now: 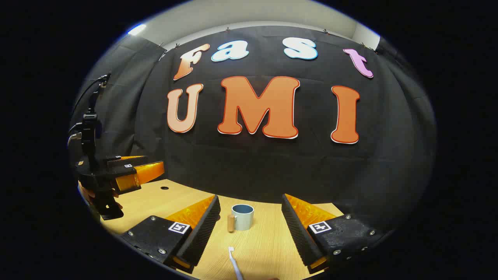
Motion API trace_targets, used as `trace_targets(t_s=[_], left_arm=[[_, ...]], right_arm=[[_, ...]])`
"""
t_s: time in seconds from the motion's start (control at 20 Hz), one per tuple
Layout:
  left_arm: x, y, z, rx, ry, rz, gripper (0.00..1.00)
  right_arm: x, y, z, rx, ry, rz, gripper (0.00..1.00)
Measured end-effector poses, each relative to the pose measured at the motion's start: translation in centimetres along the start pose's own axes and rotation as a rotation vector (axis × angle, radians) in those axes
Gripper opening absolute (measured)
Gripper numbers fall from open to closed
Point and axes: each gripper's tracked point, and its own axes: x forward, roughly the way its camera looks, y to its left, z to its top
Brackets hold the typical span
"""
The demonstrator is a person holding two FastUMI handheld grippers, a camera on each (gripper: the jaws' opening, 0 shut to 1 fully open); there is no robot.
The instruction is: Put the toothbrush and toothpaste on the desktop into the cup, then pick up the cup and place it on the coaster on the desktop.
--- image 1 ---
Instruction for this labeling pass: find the black backdrop cloth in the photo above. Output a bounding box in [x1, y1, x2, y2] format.
[68, 25, 438, 249]

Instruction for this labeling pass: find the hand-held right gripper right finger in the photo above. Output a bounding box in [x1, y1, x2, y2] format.
[281, 193, 384, 275]

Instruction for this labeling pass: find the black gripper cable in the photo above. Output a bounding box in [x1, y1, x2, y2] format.
[71, 73, 112, 125]

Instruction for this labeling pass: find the white toothbrush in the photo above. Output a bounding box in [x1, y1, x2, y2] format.
[228, 246, 245, 280]

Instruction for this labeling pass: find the grey cup with wooden handle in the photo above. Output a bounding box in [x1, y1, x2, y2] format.
[227, 204, 255, 233]

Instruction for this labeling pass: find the wooden desktop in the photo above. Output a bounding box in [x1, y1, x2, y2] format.
[80, 179, 345, 280]

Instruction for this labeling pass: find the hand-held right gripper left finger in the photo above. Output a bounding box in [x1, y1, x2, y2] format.
[119, 194, 221, 275]

